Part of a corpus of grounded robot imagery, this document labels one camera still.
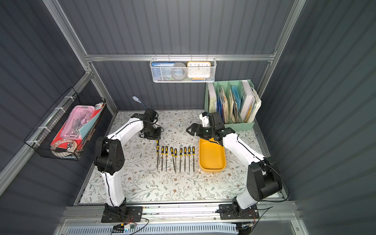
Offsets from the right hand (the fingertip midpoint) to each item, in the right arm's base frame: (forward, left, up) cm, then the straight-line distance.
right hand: (195, 130), depth 83 cm
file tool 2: (-5, +4, -20) cm, 21 cm away
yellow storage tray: (-6, -11, -20) cm, 24 cm away
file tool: (-5, +1, -20) cm, 21 cm away
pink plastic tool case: (-1, +60, +13) cm, 61 cm away
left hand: (+3, +25, -12) cm, 27 cm away
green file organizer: (+23, -26, +2) cm, 34 cm away
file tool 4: (-7, +9, -19) cm, 22 cm away
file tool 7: (-5, +19, -20) cm, 28 cm away
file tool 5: (-7, +13, -19) cm, 24 cm away
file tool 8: (-4, +22, -20) cm, 30 cm away
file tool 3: (-5, +7, -20) cm, 22 cm away
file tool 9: (-1, +25, -17) cm, 30 cm away
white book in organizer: (+23, -36, -1) cm, 43 cm away
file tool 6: (-5, +15, -20) cm, 26 cm away
